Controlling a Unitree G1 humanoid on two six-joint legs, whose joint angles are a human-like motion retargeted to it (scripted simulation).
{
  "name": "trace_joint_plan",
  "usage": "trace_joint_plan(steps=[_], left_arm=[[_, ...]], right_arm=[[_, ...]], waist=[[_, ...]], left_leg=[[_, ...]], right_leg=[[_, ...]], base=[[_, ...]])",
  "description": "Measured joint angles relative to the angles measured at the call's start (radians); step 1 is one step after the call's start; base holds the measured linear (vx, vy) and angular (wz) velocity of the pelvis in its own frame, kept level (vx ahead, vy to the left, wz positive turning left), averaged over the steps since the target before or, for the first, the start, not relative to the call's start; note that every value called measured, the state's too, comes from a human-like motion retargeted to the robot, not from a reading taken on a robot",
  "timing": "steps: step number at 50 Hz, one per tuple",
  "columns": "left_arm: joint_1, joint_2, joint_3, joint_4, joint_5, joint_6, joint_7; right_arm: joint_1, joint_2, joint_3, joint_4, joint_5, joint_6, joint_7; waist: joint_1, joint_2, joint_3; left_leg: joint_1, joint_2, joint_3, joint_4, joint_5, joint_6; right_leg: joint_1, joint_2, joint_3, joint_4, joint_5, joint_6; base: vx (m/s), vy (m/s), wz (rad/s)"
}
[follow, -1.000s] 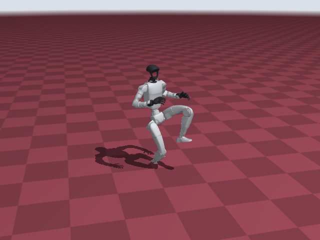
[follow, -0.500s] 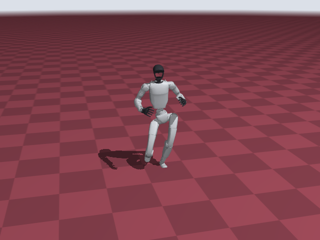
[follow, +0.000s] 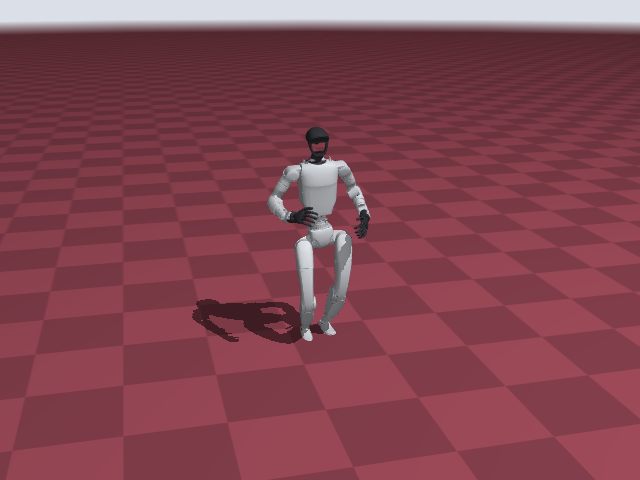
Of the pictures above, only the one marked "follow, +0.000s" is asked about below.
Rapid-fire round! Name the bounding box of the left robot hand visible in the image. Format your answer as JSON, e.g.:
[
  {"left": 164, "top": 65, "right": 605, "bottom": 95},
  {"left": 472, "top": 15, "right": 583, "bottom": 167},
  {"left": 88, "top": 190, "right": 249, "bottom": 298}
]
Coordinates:
[{"left": 354, "top": 210, "right": 370, "bottom": 239}]

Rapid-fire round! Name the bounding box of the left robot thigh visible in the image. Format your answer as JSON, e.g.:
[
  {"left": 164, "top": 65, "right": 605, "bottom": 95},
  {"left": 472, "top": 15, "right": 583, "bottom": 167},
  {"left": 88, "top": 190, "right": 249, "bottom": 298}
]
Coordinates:
[{"left": 329, "top": 230, "right": 352, "bottom": 301}]

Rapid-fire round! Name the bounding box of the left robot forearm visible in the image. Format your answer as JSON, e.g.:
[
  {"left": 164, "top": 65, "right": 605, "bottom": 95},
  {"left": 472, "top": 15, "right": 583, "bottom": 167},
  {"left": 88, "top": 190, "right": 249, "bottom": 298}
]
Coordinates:
[{"left": 353, "top": 186, "right": 370, "bottom": 216}]

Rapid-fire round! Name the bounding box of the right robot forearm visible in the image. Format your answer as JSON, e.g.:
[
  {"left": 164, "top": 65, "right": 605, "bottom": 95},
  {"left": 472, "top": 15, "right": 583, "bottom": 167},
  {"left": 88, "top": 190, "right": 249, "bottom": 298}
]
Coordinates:
[{"left": 267, "top": 196, "right": 292, "bottom": 223}]

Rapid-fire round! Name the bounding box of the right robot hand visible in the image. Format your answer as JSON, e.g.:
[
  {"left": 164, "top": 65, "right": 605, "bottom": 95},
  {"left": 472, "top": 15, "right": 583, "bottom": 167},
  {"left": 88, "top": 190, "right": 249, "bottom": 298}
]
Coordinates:
[{"left": 287, "top": 207, "right": 318, "bottom": 227}]

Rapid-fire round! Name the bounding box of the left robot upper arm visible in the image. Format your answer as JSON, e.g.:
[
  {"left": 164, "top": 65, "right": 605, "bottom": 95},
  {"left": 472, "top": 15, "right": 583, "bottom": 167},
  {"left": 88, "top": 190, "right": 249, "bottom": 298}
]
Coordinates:
[{"left": 334, "top": 160, "right": 359, "bottom": 200}]

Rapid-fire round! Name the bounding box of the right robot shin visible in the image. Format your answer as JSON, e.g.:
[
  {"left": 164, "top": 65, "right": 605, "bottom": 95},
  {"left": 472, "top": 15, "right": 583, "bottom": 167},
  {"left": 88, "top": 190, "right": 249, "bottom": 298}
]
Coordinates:
[{"left": 300, "top": 298, "right": 314, "bottom": 330}]

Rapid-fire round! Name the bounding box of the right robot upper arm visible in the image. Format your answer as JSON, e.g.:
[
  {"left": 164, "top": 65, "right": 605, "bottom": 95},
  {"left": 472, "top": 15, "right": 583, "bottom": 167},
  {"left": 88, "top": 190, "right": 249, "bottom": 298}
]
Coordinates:
[{"left": 270, "top": 164, "right": 301, "bottom": 204}]

